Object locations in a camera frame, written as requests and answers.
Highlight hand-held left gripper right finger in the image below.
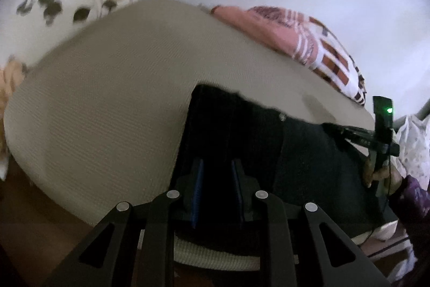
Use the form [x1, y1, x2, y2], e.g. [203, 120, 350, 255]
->
[230, 157, 392, 287]

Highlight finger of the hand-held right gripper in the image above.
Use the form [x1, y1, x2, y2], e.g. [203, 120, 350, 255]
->
[322, 122, 378, 149]

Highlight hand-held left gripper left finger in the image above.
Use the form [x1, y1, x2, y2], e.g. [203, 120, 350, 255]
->
[42, 157, 205, 287]

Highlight black pants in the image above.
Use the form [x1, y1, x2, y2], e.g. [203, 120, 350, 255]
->
[171, 83, 400, 257]

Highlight person's right hand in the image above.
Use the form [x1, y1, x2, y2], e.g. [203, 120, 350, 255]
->
[363, 153, 404, 189]

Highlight white flower-print cloth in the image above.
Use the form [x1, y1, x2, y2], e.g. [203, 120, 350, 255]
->
[391, 114, 430, 188]

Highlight beige woven mat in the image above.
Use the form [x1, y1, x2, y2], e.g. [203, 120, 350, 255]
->
[3, 0, 377, 271]

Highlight pink patterned blanket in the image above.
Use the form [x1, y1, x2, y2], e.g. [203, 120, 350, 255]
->
[210, 5, 367, 106]

